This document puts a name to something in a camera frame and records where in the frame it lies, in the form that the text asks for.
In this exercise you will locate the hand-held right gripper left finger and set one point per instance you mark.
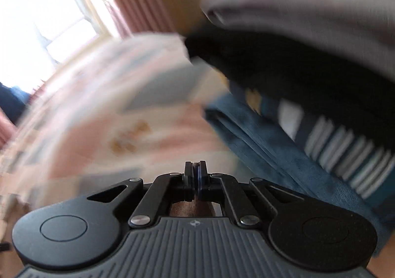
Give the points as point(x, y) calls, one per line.
point(188, 180)

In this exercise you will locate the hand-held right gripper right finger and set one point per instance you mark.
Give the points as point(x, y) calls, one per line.
point(202, 180)

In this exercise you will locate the brown shirt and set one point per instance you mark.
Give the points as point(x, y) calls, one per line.
point(190, 209)

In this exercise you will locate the pink blue checkered blanket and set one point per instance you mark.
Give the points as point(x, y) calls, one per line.
point(101, 117)

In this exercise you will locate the blue white striped cloth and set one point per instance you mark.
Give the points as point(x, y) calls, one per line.
point(345, 151)

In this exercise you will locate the black cloth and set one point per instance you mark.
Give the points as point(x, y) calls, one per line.
point(293, 65)

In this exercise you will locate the dark blue cloth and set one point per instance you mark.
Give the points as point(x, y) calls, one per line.
point(10, 102)

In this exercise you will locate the window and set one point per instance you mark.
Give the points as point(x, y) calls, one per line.
point(46, 18)

